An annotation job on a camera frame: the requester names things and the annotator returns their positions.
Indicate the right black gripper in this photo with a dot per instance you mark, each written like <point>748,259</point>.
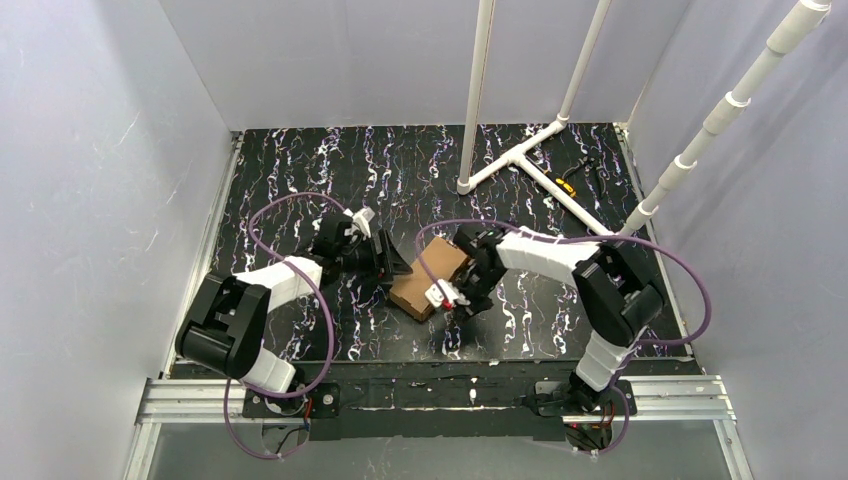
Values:
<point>470,291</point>

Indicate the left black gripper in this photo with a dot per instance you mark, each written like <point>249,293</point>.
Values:
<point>381,256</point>

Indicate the brown cardboard box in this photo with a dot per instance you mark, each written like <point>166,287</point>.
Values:
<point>408,291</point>

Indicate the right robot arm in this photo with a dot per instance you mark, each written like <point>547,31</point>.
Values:
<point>618,293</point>

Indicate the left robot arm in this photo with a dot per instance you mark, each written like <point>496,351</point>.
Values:
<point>224,326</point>

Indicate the yellow black small tool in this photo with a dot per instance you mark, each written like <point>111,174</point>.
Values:
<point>566,187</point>

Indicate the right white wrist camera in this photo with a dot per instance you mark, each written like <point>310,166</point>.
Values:
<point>445,295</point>

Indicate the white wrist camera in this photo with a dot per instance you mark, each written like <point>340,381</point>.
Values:
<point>360,222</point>
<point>445,295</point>

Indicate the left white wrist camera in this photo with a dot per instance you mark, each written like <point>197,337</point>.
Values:
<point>360,222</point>

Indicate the aluminium rail frame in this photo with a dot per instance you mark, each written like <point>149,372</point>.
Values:
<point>439,400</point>

